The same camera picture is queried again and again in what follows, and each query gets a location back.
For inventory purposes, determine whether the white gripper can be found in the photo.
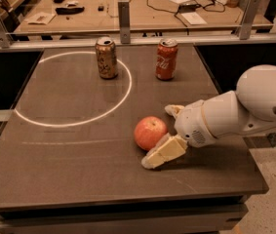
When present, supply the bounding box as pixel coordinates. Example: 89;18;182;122
141;100;217;169

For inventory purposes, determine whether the red apple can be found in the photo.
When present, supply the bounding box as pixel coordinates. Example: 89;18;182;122
134;116;168;151

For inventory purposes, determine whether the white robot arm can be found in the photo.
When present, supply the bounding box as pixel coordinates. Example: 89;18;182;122
141;64;276;170

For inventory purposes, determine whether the red cola can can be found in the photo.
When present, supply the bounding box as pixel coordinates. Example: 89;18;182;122
155;39;178;81

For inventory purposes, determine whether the gold soda can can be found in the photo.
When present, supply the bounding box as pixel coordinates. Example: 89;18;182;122
96;36;118;79

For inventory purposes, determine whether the white envelope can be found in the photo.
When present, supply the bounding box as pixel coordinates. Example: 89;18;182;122
181;12;207;25

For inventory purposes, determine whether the black device on table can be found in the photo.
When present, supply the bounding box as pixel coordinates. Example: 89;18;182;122
56;6;85;15

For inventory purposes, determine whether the wooden background table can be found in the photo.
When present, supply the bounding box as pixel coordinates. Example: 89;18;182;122
14;0;273;37

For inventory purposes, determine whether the white paper sheet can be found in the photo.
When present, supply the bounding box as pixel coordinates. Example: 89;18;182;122
25;12;55;25

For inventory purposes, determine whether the black cable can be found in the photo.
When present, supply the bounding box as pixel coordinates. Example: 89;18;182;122
145;0;227;28

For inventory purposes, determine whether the metal rail with brackets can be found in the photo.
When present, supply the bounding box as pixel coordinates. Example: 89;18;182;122
0;9;276;49

